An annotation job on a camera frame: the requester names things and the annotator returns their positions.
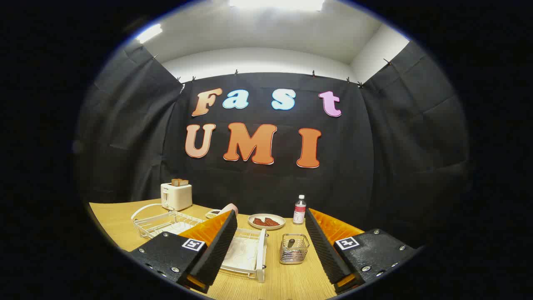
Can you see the black backdrop cloth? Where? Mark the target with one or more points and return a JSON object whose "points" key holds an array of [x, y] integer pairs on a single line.
{"points": [[266, 183]]}

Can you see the pink plate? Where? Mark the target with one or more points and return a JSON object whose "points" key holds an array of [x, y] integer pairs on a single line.
{"points": [[231, 207]]}

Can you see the red meat slice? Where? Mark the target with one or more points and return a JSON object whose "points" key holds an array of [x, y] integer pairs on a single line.
{"points": [[272, 222], [259, 222]]}

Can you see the cream plate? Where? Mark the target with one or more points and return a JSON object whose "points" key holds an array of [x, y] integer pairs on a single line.
{"points": [[252, 221]]}

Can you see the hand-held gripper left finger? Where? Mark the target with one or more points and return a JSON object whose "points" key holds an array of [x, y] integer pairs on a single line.
{"points": [[218, 250]]}

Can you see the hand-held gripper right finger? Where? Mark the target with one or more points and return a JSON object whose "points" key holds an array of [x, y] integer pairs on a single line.
{"points": [[325, 250]]}

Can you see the white toaster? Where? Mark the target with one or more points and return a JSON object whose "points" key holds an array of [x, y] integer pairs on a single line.
{"points": [[177, 198]]}

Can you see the white divided dish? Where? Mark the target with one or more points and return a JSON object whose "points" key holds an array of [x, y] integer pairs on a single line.
{"points": [[213, 214]]}

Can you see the brown toast slice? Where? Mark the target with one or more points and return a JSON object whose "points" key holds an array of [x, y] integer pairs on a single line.
{"points": [[180, 182]]}

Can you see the ceiling light panel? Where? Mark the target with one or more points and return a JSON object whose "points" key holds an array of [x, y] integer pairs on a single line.
{"points": [[275, 4], [149, 33]]}

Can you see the red label water bottle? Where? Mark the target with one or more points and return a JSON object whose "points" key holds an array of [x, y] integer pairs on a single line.
{"points": [[299, 212]]}

